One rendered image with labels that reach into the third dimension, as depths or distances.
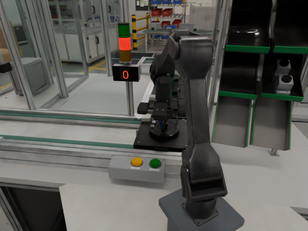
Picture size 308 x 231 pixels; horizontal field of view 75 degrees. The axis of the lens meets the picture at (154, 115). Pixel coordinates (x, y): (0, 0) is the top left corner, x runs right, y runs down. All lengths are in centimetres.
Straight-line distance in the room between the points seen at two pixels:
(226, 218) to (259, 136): 47
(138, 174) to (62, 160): 35
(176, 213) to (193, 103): 26
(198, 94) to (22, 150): 81
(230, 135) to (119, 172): 46
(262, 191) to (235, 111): 32
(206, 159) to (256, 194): 48
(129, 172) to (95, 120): 43
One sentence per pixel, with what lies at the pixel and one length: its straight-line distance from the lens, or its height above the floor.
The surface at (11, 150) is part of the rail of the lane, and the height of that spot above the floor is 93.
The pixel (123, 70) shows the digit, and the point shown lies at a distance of 95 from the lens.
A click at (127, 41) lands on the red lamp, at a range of 92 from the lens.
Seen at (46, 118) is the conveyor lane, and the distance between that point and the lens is 125.
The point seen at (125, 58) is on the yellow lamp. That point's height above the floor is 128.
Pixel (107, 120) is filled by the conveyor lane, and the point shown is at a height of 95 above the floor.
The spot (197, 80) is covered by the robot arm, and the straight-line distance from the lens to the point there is 44.
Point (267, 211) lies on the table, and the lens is 87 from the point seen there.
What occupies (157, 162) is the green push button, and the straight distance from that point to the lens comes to 77.
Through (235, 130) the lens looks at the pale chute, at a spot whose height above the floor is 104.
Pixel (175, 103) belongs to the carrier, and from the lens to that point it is 116.
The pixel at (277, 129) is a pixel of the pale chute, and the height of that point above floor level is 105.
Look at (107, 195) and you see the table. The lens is 83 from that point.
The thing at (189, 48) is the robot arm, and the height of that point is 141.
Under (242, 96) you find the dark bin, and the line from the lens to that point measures 79.
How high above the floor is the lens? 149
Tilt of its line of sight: 29 degrees down
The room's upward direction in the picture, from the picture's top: straight up
